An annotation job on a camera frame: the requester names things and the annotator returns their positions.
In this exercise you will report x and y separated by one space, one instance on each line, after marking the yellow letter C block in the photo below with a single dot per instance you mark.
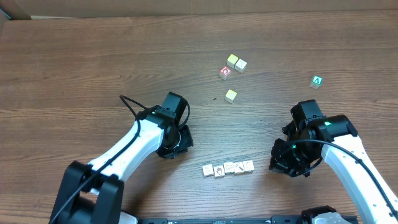
230 96

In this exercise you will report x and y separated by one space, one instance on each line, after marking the acorn picture block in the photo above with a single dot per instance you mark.
219 171

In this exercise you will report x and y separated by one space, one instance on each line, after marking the white W letter block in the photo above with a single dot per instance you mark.
228 167

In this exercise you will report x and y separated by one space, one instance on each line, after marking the white block green side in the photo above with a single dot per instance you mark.
248 166

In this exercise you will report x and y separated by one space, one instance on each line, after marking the yellow top block far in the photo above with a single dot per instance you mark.
231 61

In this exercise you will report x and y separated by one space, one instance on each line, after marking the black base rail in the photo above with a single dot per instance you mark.
323 214

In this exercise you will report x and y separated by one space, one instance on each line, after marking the red bordered block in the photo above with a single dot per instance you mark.
225 72

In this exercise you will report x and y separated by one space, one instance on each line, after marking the hammer picture block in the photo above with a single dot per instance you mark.
238 167

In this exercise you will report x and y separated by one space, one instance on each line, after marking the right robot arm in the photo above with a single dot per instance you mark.
313 138

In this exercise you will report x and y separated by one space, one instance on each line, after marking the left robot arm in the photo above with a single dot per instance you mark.
93 192

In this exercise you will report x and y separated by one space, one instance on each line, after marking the green letter block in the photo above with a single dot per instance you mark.
316 82

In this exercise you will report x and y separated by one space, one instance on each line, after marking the white block far right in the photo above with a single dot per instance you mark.
240 65

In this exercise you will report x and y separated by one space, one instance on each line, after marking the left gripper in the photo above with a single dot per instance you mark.
185 140

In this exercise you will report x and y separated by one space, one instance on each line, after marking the white number two block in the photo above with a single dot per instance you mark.
208 170

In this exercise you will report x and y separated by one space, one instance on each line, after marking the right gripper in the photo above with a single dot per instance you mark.
280 160

